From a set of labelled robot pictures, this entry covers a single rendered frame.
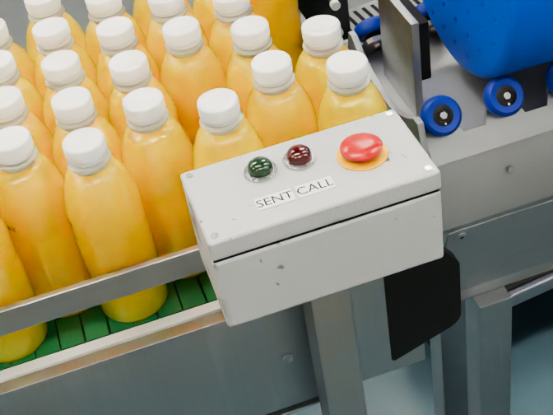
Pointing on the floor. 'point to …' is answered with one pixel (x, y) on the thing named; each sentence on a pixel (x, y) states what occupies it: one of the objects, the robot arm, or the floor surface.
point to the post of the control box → (336, 354)
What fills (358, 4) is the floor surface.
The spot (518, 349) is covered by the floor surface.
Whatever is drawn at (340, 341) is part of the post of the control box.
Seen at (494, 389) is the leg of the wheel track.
